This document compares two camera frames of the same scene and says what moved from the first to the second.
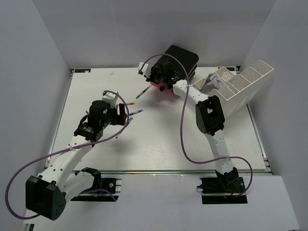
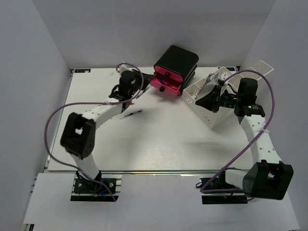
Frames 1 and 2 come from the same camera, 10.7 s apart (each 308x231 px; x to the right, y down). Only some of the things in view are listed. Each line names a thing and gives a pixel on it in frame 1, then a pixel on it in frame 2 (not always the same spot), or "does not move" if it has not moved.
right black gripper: [150, 79] to [209, 101]
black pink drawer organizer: [189, 60] does not move
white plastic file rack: [239, 88] does not move
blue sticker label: [82, 70] does not move
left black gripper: [119, 119] to [145, 79]
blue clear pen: [136, 112] does not move
